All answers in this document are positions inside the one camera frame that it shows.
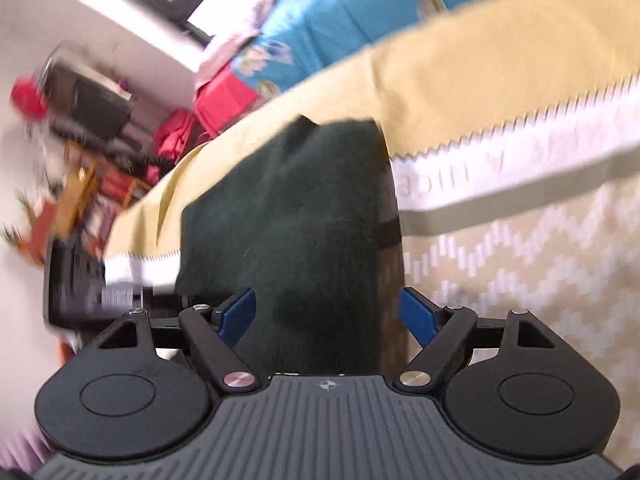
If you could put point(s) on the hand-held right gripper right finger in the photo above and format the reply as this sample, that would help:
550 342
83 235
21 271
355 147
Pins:
419 315

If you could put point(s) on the red cloth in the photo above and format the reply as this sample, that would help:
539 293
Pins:
225 105

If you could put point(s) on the pink striped cloth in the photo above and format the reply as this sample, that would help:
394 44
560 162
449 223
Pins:
20 455

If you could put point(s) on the yellow patterned blanket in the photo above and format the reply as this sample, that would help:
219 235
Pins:
500 110

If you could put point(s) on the blue floral quilt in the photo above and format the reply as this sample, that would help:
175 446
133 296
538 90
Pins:
350 15

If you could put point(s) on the dark furniture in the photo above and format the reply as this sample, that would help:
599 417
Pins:
97 105

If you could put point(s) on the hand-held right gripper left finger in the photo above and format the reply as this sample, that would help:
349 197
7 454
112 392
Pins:
236 315

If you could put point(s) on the red round thing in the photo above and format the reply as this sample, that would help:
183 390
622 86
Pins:
29 97

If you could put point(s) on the dark green sweater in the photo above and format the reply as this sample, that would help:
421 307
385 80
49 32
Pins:
300 210

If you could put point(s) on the wooden chair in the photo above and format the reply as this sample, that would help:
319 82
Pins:
82 195

